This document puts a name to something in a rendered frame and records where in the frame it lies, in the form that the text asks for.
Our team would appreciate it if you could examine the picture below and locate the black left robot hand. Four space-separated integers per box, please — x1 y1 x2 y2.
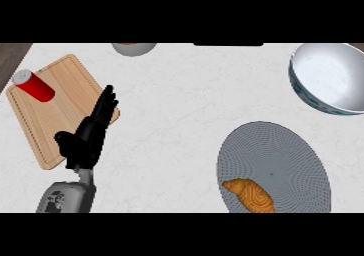
54 84 120 171

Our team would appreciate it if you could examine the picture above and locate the small grey bowl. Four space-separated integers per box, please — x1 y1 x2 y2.
110 43 159 58

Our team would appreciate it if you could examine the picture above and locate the orange squash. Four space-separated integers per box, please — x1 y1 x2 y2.
222 178 277 214

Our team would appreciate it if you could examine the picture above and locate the round grey placemat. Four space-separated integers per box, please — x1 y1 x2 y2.
216 121 333 214

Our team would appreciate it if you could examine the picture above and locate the white and blue bowl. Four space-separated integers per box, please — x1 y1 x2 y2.
287 43 364 116

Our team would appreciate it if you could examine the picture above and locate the wooden cutting board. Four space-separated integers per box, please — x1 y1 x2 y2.
5 53 122 171

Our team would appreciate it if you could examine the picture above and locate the red can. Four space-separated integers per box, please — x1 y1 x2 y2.
11 68 57 103

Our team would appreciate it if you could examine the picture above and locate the dark wooden panel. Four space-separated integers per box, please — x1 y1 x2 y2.
0 43 35 105

